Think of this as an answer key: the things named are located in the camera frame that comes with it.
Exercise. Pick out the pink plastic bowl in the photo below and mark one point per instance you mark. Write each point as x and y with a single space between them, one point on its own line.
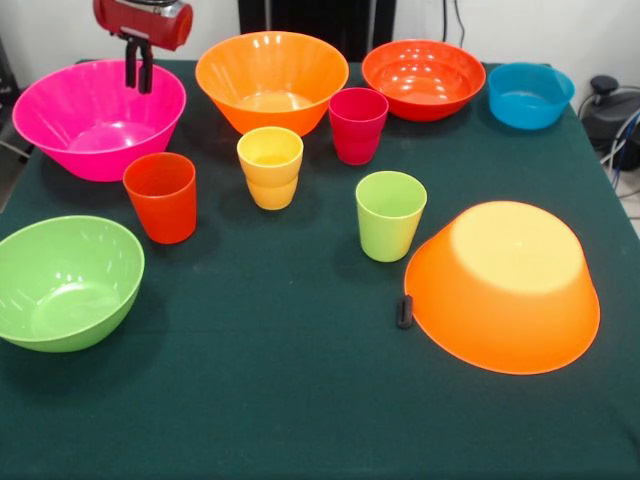
90 115

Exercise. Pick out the green plastic cup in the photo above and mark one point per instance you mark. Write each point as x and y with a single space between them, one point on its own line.
390 225

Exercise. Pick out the blue plastic bowl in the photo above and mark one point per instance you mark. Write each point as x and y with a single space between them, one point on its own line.
530 100

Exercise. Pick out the orange plastic bowl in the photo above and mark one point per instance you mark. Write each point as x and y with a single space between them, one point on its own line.
500 300
270 70

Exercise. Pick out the yellow plastic cup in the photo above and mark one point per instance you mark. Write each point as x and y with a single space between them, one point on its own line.
270 175

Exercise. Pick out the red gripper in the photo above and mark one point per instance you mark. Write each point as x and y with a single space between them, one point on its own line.
140 25

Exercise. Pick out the red plastic cup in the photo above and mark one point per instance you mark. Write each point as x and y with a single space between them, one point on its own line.
160 210

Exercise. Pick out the green plastic bowl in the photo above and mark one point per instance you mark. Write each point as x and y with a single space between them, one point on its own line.
65 270

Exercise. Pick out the dark green tablecloth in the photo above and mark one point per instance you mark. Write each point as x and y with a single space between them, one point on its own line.
320 410

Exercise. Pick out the small black finger pad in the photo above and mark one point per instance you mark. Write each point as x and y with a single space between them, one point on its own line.
405 312

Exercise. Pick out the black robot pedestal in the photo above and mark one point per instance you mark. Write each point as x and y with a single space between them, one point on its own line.
310 20

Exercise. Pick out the red plastic bowl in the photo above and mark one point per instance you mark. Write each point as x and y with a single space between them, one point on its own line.
425 75

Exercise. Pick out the crimson plastic cup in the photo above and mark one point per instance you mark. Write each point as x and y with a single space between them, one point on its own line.
357 135

